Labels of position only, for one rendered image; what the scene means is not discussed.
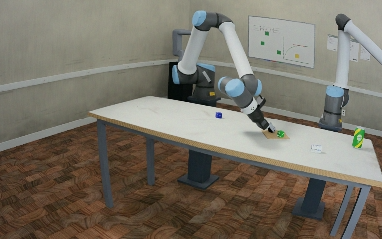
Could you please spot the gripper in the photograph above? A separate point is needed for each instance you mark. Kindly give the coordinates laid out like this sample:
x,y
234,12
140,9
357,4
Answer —
x,y
259,119

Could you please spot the black die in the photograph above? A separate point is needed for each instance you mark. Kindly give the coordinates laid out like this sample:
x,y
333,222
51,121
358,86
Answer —
x,y
271,130

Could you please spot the green die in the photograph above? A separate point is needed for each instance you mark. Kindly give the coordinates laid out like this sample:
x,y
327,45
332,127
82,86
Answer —
x,y
280,134

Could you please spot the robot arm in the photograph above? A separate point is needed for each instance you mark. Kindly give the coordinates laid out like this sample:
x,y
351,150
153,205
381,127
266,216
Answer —
x,y
194,47
342,59

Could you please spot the tan square mat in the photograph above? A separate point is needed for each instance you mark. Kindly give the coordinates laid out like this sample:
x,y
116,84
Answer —
x,y
268,136

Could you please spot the blue die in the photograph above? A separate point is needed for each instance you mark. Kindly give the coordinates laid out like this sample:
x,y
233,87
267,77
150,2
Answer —
x,y
218,115

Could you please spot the white table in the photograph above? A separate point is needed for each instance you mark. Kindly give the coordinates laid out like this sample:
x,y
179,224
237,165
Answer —
x,y
268,155

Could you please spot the small white box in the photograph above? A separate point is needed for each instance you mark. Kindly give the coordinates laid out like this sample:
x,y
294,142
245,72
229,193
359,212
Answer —
x,y
316,149

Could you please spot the green and yellow can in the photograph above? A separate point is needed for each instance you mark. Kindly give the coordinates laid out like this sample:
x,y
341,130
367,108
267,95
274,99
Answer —
x,y
358,137

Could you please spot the black cabinet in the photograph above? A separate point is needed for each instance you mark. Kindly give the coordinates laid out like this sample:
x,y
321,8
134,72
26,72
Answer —
x,y
179,91

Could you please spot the whiteboard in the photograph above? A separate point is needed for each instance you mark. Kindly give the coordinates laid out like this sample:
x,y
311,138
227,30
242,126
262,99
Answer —
x,y
292,30

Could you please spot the white paper notice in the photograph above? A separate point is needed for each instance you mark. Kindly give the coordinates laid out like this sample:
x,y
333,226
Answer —
x,y
331,43
354,52
364,55

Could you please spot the grey jointed stand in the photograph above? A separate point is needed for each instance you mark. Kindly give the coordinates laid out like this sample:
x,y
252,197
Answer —
x,y
176,41

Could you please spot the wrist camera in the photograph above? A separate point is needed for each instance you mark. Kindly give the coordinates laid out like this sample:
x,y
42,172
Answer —
x,y
261,101

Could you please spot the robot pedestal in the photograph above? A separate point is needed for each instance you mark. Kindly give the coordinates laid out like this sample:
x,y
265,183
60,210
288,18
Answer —
x,y
199,167
312,194

